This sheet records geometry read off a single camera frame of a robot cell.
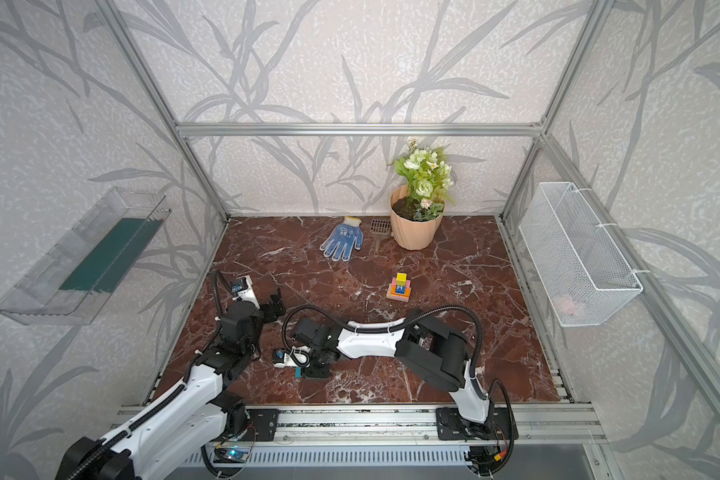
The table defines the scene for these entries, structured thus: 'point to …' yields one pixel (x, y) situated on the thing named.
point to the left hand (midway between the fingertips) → (271, 283)
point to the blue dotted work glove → (339, 244)
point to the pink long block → (391, 296)
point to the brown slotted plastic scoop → (381, 228)
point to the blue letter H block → (400, 289)
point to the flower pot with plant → (416, 208)
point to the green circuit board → (235, 455)
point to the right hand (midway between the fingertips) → (306, 356)
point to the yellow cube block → (401, 279)
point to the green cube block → (401, 283)
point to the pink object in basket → (568, 306)
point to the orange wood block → (395, 293)
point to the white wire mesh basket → (582, 270)
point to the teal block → (298, 372)
